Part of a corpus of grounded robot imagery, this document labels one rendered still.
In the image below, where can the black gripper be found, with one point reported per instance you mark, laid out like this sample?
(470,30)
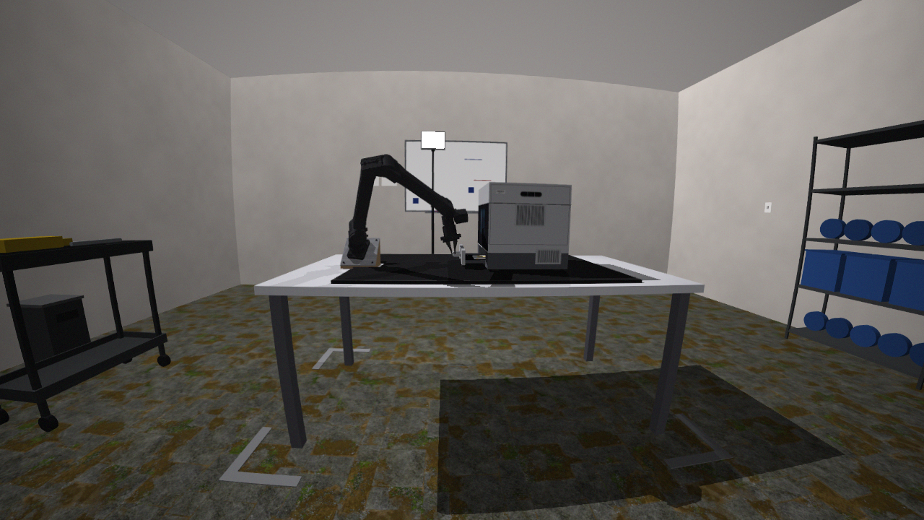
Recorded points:
(450,235)

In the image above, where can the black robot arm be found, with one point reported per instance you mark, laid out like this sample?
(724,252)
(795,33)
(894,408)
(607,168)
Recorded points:
(387,166)

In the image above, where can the white gel imager box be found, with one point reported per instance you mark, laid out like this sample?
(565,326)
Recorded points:
(522,226)

